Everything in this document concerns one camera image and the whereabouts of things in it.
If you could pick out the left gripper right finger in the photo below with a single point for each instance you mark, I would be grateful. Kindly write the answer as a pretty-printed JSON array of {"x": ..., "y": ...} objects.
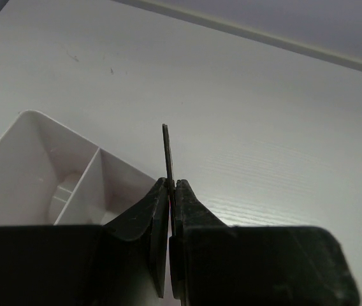
[{"x": 212, "y": 263}]

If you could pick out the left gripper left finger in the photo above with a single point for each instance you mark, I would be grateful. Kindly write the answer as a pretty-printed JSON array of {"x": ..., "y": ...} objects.
[{"x": 120, "y": 263}]

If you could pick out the black scissors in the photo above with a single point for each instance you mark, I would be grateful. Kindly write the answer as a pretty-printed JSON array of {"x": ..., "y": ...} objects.
[{"x": 169, "y": 171}]

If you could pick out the white divided organizer tray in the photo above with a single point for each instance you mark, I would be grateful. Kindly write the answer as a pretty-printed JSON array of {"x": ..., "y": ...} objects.
[{"x": 51, "y": 175}]

